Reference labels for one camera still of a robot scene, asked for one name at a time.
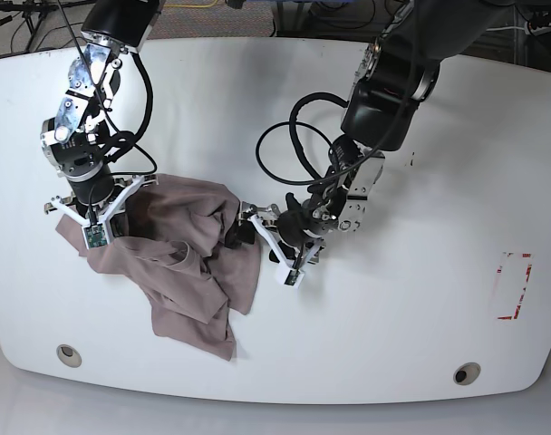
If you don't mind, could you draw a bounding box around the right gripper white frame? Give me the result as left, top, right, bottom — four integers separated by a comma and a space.
43, 165, 158, 249

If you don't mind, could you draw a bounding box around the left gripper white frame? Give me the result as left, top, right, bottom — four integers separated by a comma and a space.
224, 198, 325, 285

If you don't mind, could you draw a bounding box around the mauve T-shirt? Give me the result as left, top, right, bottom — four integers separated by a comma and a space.
56, 174, 261, 361

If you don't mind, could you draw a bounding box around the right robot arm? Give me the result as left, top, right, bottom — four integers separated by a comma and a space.
40, 0, 164, 248

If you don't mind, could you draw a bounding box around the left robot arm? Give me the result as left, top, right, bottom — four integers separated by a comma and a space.
227, 1, 514, 287

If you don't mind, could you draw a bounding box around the left table grommet hole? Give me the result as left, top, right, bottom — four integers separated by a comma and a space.
56, 344, 82, 368

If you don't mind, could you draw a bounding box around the table grommet hole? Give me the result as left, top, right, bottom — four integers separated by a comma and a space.
56, 344, 82, 368
453, 362, 481, 386

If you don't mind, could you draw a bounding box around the black tripod stand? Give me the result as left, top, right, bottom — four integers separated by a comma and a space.
0, 1, 84, 57

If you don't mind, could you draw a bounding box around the right table grommet hole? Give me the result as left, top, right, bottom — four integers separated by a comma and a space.
453, 362, 481, 386

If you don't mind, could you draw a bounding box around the red tape marking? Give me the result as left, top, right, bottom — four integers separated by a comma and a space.
489, 252, 534, 321

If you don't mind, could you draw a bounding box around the white power strip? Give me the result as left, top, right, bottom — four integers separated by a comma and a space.
527, 5, 551, 36

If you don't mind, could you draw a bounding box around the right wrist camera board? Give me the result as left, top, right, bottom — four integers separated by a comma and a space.
82, 224, 108, 248

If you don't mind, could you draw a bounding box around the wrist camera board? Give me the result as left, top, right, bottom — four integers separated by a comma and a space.
82, 224, 108, 248
284, 270, 305, 288

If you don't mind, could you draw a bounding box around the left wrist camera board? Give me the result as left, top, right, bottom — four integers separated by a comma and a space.
284, 270, 305, 288

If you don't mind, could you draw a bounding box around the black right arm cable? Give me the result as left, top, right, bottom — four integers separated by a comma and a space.
57, 0, 160, 178

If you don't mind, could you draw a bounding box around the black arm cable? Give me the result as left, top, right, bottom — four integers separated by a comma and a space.
57, 0, 160, 178
256, 90, 349, 187

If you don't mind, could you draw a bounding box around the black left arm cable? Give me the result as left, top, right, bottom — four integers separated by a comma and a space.
256, 90, 349, 187

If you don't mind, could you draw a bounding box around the yellow cable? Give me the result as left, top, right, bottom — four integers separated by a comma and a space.
166, 0, 220, 10

